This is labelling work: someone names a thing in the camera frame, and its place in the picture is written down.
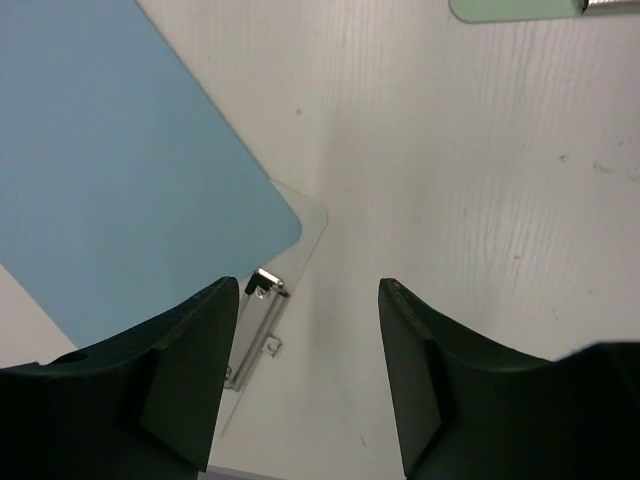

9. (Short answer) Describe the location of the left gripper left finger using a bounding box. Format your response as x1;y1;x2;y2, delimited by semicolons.
1;277;239;479

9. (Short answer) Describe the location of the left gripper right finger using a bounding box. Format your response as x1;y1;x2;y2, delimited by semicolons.
378;278;639;479

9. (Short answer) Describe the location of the blue clipboard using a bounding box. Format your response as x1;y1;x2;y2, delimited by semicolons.
1;1;301;348

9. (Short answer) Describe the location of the green clipboard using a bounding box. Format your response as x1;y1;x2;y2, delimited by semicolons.
448;0;640;25

